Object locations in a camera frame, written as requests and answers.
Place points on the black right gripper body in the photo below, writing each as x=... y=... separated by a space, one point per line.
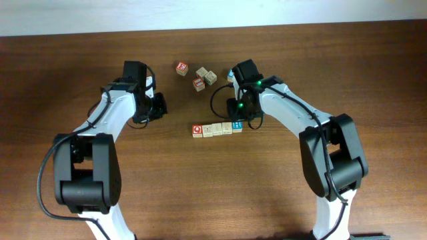
x=240 y=110

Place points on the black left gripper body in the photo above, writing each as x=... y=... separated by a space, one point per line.
x=157 y=108

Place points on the blue H wooden block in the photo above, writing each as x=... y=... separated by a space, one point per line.
x=237 y=127

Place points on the yellow bordered wooden block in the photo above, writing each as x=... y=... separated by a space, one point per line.
x=227 y=128

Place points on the red bordered wooden block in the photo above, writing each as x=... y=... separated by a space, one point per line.
x=217 y=129

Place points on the red circle wooden block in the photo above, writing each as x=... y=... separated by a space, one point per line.
x=197 y=131

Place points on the red I wooden block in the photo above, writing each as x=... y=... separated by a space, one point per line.
x=198 y=84

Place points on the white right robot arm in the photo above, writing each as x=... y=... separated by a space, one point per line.
x=333 y=159

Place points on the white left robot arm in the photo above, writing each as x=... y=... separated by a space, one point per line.
x=87 y=178

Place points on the blue L wooden block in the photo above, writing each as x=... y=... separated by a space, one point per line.
x=230 y=76

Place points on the green bordered wooden block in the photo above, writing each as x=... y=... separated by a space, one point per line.
x=210 y=78

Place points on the red E wooden block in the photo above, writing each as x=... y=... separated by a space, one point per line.
x=182 y=68

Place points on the red 9 wooden block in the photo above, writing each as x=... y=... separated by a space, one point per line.
x=201 y=73

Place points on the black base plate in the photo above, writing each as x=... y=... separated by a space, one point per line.
x=370 y=237

